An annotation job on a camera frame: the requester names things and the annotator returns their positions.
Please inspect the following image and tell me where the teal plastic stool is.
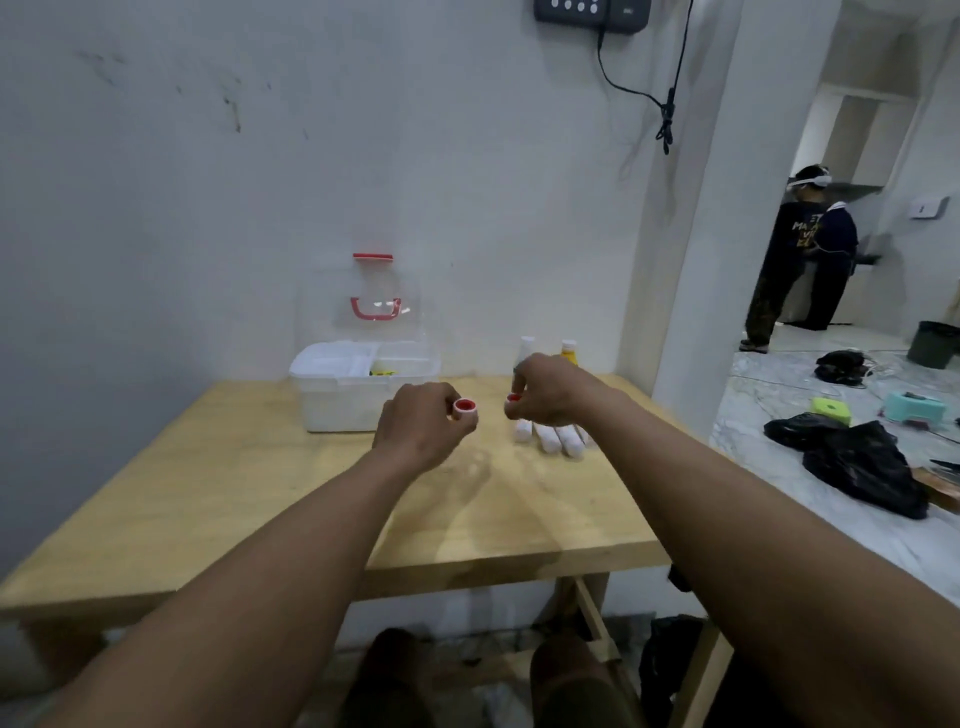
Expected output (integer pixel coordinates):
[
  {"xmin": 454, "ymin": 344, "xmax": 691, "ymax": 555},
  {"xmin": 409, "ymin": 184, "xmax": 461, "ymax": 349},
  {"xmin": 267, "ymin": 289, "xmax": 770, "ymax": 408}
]
[{"xmin": 881, "ymin": 390, "xmax": 948, "ymax": 429}]

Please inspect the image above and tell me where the wooden board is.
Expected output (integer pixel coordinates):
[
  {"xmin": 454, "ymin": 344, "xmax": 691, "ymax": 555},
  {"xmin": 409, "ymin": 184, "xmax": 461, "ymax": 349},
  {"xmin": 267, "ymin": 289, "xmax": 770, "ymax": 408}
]
[{"xmin": 910, "ymin": 466, "xmax": 960, "ymax": 516}]

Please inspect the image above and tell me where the black trash bin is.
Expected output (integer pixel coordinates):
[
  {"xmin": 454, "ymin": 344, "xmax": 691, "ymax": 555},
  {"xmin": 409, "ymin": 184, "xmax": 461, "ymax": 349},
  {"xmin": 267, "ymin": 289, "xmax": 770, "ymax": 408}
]
[{"xmin": 906, "ymin": 321, "xmax": 960, "ymax": 371}]

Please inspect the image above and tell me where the person's left leg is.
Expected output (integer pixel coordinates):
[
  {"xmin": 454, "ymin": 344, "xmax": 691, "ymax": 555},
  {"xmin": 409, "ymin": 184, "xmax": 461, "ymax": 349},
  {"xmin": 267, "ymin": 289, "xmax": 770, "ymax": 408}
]
[{"xmin": 336, "ymin": 627, "xmax": 445, "ymax": 728}]

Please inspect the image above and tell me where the person's right forearm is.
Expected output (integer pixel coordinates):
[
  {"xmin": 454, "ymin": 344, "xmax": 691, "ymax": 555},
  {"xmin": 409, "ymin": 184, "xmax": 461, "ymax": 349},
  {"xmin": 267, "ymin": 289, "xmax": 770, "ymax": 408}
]
[{"xmin": 579, "ymin": 381, "xmax": 960, "ymax": 728}]

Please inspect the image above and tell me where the black backpack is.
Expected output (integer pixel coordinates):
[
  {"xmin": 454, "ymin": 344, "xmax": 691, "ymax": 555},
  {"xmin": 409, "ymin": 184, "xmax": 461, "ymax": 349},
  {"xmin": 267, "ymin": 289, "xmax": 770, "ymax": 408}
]
[{"xmin": 638, "ymin": 614, "xmax": 708, "ymax": 728}]

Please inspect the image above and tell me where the person's right leg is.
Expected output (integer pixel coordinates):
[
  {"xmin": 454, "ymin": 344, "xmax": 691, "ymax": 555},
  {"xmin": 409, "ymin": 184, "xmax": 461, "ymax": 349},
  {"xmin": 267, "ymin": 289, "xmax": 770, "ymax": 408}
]
[{"xmin": 528, "ymin": 632, "xmax": 640, "ymax": 728}]

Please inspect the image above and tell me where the black cable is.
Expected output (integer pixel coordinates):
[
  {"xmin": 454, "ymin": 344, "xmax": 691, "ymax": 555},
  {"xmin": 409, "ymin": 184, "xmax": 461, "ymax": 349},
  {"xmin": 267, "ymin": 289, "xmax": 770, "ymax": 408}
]
[{"xmin": 596, "ymin": 0, "xmax": 696, "ymax": 157}]

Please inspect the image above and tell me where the person's left hand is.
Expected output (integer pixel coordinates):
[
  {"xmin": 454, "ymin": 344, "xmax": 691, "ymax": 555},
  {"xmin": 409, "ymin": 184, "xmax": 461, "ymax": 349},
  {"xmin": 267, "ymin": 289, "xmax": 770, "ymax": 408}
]
[{"xmin": 372, "ymin": 381, "xmax": 480, "ymax": 475}]

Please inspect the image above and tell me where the clear plastic storage box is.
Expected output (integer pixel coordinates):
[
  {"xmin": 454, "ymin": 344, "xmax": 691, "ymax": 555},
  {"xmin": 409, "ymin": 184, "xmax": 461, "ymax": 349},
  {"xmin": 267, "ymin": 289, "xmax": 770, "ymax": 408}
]
[{"xmin": 289, "ymin": 341, "xmax": 442, "ymax": 435}]

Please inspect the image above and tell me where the person's left forearm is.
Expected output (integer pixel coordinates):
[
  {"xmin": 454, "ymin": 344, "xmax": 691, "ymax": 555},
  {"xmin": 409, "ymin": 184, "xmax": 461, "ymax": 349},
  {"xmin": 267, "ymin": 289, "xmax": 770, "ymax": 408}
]
[{"xmin": 41, "ymin": 444, "xmax": 410, "ymax": 728}]

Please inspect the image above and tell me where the clear lid with red handle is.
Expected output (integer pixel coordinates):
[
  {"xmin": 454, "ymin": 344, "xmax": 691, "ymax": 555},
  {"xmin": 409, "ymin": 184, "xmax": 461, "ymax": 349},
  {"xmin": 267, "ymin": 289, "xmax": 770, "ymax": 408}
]
[{"xmin": 298, "ymin": 252, "xmax": 430, "ymax": 348}]

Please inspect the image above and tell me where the person's leg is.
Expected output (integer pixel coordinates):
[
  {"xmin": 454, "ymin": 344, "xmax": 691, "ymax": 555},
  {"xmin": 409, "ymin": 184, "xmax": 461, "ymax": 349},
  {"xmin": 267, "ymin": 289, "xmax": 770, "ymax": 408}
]
[
  {"xmin": 528, "ymin": 632, "xmax": 640, "ymax": 728},
  {"xmin": 336, "ymin": 627, "xmax": 445, "ymax": 728}
]

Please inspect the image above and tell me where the black wall device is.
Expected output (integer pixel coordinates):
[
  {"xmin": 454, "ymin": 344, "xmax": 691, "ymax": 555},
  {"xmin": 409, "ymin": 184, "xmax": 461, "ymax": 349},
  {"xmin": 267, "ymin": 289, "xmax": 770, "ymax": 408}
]
[{"xmin": 534, "ymin": 0, "xmax": 652, "ymax": 36}]

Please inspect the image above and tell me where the person's right hand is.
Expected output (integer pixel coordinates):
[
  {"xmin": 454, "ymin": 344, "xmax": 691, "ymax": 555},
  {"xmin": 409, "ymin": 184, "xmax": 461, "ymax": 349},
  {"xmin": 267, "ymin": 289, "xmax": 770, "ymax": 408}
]
[{"xmin": 504, "ymin": 354, "xmax": 606, "ymax": 429}]

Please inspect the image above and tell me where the large black plastic bag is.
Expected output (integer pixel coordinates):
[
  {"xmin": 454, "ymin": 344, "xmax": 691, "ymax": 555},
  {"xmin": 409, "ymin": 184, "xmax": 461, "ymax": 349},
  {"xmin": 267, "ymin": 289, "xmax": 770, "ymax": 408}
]
[{"xmin": 802, "ymin": 420, "xmax": 932, "ymax": 521}]

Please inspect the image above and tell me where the wooden table frame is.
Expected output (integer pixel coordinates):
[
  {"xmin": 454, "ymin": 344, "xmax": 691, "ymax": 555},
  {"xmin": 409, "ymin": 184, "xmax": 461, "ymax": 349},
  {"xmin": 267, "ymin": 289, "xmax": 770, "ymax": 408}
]
[{"xmin": 450, "ymin": 573, "xmax": 736, "ymax": 728}]

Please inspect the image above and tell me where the small black bag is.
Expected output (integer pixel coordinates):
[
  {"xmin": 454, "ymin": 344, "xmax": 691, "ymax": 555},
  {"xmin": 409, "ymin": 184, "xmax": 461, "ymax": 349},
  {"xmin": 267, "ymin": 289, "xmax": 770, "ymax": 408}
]
[{"xmin": 814, "ymin": 349, "xmax": 873, "ymax": 388}]

